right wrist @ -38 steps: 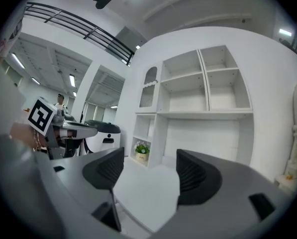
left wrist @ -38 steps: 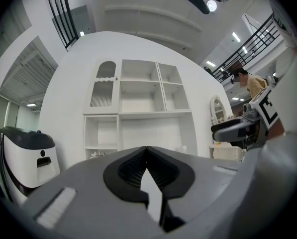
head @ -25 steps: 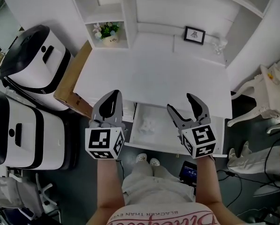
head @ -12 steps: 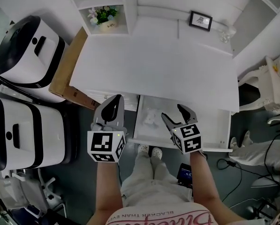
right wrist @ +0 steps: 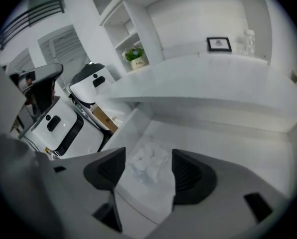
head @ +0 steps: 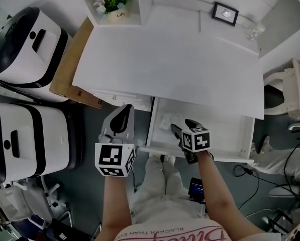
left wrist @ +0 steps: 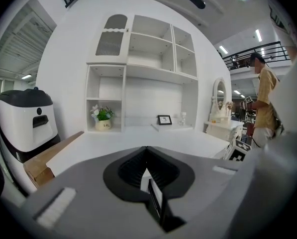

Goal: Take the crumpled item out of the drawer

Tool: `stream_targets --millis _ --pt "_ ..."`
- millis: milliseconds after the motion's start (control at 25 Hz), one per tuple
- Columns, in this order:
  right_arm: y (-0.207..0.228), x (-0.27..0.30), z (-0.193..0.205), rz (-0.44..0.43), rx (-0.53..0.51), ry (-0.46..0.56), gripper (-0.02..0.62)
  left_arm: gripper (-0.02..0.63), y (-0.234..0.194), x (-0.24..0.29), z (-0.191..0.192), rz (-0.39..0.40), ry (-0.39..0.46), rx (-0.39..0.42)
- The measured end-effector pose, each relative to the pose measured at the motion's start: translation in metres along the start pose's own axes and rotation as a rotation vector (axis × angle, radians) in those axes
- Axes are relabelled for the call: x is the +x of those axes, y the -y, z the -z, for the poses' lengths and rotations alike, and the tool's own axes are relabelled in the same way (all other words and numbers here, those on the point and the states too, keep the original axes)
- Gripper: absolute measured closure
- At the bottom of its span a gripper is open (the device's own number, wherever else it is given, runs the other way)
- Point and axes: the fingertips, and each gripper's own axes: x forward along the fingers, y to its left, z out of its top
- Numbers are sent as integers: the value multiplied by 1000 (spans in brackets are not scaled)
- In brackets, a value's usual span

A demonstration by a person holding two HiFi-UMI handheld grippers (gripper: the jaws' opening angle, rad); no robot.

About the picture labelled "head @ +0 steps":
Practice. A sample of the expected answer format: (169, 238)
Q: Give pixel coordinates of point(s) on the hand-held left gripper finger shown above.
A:
(125, 123)
(115, 124)

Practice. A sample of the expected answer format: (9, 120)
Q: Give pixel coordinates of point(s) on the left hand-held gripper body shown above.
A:
(114, 157)

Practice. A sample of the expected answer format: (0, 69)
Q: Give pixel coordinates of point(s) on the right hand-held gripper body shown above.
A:
(196, 139)

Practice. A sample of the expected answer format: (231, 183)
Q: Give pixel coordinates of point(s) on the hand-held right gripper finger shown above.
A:
(193, 124)
(176, 130)

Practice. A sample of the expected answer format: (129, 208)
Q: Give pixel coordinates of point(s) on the white item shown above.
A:
(166, 120)

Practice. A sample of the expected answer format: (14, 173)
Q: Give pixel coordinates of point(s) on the white drawer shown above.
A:
(225, 137)

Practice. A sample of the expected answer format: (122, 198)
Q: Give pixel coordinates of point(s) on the person's left forearm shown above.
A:
(114, 205)

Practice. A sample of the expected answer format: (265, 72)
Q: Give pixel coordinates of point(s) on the person's right forearm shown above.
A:
(217, 192)

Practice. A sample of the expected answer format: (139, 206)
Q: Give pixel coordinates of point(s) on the white slipper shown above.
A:
(169, 158)
(154, 156)

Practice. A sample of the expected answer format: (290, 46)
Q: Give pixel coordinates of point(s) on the black device with screen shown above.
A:
(196, 188)

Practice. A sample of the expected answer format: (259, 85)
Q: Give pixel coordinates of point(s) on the light grey trousers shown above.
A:
(164, 192)

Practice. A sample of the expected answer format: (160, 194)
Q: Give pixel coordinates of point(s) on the white vanity desk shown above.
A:
(170, 66)

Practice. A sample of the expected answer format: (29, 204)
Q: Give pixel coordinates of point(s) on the white swivel chair base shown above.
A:
(55, 197)

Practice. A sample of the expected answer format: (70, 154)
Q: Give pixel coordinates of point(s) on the brown cardboard box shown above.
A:
(66, 71)

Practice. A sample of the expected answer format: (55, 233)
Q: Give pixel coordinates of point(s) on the white and black appliance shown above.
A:
(34, 139)
(26, 54)

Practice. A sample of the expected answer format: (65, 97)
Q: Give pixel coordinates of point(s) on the white shirt with pink print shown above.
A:
(190, 231)

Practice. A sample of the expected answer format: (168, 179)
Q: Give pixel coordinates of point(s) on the clear glass ornament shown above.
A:
(254, 31)

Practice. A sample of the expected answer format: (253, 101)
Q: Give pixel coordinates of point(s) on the flower plant in white pot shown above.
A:
(113, 6)

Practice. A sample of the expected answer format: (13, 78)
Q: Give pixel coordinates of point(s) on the black picture frame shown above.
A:
(225, 13)

